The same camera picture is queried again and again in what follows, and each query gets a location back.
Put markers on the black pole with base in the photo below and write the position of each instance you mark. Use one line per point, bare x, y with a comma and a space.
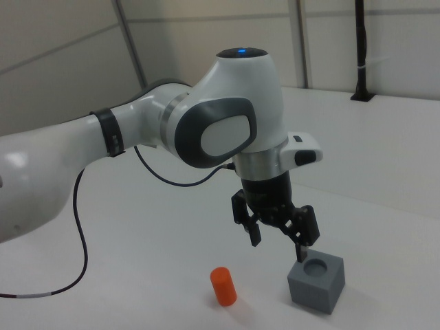
361, 34

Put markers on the orange cylinder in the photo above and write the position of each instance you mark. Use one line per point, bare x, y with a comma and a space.
224, 287

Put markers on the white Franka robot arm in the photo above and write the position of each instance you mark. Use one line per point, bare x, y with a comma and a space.
237, 89

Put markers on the grey block with round hole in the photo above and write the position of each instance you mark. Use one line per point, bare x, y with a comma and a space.
313, 292

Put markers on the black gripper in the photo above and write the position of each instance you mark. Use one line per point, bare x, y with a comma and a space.
268, 199

